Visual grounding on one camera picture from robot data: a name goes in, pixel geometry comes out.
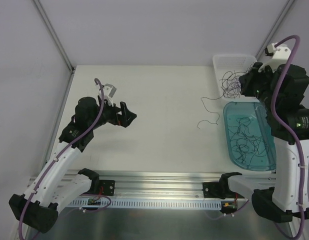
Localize thin dark cable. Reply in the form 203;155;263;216
223;76;243;98
220;79;243;100
196;70;247;130

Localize dark cables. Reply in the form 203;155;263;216
229;115;270;169

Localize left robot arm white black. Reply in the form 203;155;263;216
8;97;137;233

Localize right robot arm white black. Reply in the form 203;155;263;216
216;62;309;223

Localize white perforated plastic basket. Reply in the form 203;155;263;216
212;54;258;102

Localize teal transparent plastic tray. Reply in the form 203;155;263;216
223;102;277;172

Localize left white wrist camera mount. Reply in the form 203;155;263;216
95;83;117;107

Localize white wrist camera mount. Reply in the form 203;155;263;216
95;83;117;107
260;43;292;73

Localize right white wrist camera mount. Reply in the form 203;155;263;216
260;43;292;73

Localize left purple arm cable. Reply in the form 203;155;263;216
18;78;113;240

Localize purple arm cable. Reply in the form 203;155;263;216
18;78;113;240
206;35;308;240

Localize right aluminium frame post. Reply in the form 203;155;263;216
255;0;298;60

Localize aluminium frame post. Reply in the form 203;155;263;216
31;0;75;73
255;0;298;60

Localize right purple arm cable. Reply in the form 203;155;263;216
206;35;308;240

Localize left aluminium frame post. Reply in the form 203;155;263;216
31;0;75;73

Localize aluminium mounting rail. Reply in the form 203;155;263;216
29;159;278;202

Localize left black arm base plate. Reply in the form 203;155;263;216
88;179;116;196

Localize white slotted cable duct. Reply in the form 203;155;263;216
69;197;222;211

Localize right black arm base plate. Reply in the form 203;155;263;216
202;182;236;200

